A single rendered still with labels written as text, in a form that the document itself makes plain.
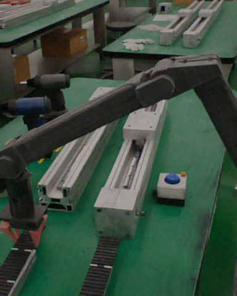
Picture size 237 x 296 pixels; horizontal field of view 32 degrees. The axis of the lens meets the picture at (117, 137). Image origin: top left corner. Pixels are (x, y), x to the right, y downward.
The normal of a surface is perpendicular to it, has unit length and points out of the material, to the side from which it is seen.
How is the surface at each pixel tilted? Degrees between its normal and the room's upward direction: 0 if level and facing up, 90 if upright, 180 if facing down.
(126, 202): 0
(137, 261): 0
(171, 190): 90
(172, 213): 0
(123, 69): 90
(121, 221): 90
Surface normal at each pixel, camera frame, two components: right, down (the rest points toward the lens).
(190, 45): -0.33, 0.42
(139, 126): -0.03, -0.90
